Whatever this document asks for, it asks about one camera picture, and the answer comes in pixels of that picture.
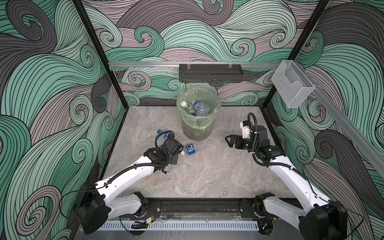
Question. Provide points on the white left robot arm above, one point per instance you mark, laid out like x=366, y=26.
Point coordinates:
x=101, y=201

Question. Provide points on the white slotted cable duct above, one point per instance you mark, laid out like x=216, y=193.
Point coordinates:
x=179, y=225

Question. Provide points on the clear acrylic wall holder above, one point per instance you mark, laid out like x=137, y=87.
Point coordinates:
x=292, y=83

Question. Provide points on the black frame post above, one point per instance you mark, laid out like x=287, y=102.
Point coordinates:
x=309, y=27
x=95, y=41

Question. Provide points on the aluminium right rail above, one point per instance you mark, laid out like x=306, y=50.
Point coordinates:
x=334, y=99

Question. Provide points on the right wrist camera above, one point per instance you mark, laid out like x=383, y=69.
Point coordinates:
x=246, y=129

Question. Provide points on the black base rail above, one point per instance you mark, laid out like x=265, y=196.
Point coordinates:
x=166, y=208

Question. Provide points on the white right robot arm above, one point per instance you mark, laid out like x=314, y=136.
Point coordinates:
x=318, y=217

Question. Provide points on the black perforated wall shelf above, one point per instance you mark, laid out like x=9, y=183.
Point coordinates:
x=210, y=73

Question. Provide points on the clear bottle green white label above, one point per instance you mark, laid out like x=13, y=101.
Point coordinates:
x=188, y=108

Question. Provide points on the Pepsi bottle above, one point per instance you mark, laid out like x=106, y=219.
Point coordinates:
x=165, y=134
x=202, y=109

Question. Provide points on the black left frame post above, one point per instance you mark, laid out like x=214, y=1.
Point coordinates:
x=95, y=41

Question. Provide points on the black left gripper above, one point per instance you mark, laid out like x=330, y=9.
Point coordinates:
x=175, y=161

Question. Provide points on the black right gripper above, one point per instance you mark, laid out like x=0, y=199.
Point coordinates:
x=239, y=138

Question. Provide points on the grey mesh waste bin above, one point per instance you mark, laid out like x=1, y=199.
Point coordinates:
x=198, y=129

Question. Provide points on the white cap blue label bottle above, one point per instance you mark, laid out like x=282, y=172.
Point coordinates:
x=188, y=150

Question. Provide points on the black right frame post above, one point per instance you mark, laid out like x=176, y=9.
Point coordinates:
x=309, y=27

